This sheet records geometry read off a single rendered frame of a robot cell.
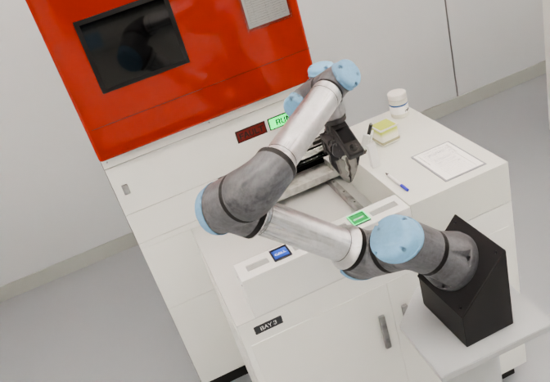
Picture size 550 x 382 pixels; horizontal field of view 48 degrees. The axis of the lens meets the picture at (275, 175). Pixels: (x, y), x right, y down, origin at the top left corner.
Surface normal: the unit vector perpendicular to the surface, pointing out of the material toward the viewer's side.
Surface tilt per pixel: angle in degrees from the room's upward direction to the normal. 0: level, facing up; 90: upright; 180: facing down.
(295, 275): 90
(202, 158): 90
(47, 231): 90
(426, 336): 0
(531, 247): 0
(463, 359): 0
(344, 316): 90
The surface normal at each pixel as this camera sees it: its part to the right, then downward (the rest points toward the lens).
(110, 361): -0.25, -0.84
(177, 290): 0.33, 0.39
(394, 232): -0.74, -0.37
